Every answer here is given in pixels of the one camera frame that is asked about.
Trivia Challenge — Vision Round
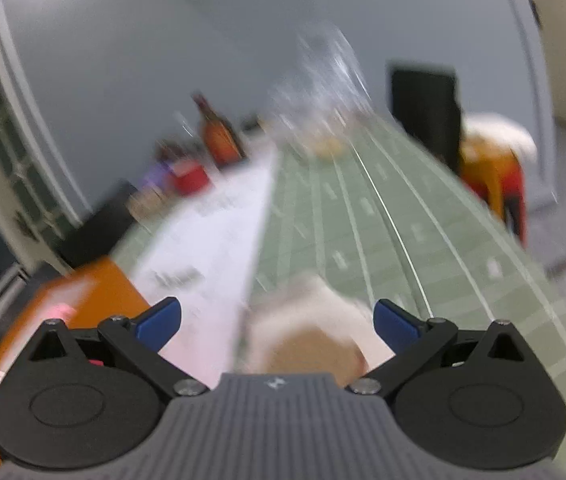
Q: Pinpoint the brown liquor bottle red label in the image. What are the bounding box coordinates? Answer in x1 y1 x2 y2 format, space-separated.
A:
192 92 246 169

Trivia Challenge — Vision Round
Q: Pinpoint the wooden speaker box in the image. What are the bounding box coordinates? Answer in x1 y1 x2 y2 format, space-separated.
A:
126 188 166 221

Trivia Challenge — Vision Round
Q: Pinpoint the black chair left far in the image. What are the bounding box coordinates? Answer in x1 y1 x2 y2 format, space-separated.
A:
55 180 138 269

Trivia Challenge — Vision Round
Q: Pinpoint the red and orange stool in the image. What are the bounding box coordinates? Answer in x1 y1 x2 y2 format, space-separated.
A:
460 136 527 246

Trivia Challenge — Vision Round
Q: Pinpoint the white paper table runner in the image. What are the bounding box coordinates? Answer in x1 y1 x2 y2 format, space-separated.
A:
131 145 280 387

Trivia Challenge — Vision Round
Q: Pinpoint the purple pouch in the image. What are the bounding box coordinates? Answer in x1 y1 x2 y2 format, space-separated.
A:
138 162 174 194

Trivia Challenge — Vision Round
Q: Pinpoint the brown and white plush toast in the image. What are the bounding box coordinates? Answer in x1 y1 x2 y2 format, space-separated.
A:
235 272 394 387

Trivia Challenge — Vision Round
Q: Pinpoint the red mug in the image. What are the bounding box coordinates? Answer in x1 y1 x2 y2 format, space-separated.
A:
170 158 210 196

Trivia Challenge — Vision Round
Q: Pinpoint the orange cardboard box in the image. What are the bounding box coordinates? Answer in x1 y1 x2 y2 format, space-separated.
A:
0 254 154 466

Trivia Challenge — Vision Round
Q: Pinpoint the black chair right side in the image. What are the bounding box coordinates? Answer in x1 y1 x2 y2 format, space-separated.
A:
388 64 462 174

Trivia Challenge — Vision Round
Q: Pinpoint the black chair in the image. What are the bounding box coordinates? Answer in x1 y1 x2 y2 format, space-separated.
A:
388 64 462 174
55 180 138 269

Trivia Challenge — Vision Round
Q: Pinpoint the white glass-panel door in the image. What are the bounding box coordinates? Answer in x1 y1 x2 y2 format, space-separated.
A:
0 8 89 271

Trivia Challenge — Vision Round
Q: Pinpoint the green checked tablecloth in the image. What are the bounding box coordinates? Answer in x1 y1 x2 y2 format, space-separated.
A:
112 118 566 471

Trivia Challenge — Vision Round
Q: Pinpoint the white towel on stool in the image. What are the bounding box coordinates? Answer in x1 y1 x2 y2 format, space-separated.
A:
462 113 538 162

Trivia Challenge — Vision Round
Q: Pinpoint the clear plastic bag with food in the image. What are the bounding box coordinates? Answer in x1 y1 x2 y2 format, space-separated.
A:
263 23 374 160

